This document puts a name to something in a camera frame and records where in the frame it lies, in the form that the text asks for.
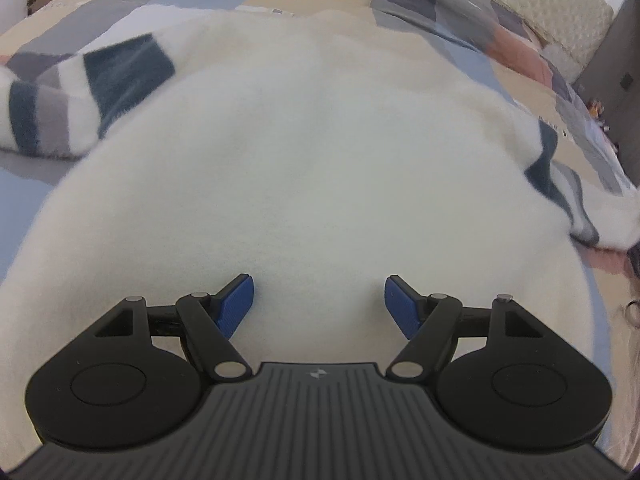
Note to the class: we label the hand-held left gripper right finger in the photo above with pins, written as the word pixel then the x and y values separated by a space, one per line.
pixel 402 305

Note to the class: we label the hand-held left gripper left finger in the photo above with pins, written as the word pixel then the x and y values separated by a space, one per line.
pixel 235 305

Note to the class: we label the cream striped sweater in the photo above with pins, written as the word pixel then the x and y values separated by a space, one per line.
pixel 320 160

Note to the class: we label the cluster of small bottles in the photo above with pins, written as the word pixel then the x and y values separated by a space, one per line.
pixel 596 109

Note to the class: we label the grey wardrobe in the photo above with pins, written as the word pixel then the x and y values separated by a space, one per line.
pixel 610 50

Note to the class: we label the dark wall switch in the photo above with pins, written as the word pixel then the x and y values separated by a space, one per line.
pixel 626 82

